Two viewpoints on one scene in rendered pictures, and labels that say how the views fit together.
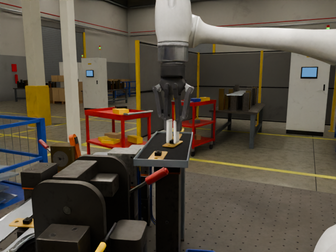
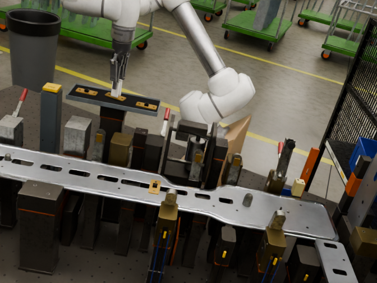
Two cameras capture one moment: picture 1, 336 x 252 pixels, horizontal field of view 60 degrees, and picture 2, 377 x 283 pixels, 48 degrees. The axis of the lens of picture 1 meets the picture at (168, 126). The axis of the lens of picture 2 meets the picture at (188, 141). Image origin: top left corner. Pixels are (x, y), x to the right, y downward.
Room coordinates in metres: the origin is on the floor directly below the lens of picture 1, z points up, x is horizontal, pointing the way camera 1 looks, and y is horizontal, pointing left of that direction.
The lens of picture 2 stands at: (0.82, 1.61, 1.89)
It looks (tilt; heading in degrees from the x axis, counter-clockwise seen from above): 28 degrees down; 260
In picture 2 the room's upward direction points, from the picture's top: 12 degrees clockwise
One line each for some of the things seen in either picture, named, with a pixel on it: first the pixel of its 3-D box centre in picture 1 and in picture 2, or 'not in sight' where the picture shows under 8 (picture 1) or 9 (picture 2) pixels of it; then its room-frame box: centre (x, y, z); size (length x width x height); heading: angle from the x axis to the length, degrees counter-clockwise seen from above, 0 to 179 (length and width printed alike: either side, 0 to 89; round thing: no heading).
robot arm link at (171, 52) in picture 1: (172, 53); (123, 32); (0.88, -0.01, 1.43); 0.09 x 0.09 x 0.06
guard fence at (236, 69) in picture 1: (260, 89); not in sight; (7.81, -2.45, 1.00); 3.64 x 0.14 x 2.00; 65
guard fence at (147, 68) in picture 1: (173, 90); not in sight; (7.03, -0.14, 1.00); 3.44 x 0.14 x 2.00; 155
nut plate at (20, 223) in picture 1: (27, 221); (155, 185); (0.69, 0.36, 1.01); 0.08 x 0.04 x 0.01; 83
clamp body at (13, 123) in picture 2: (143, 185); (12, 159); (1.25, 0.11, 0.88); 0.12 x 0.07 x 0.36; 83
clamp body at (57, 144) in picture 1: (64, 182); not in sight; (1.30, 0.49, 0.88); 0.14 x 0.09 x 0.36; 83
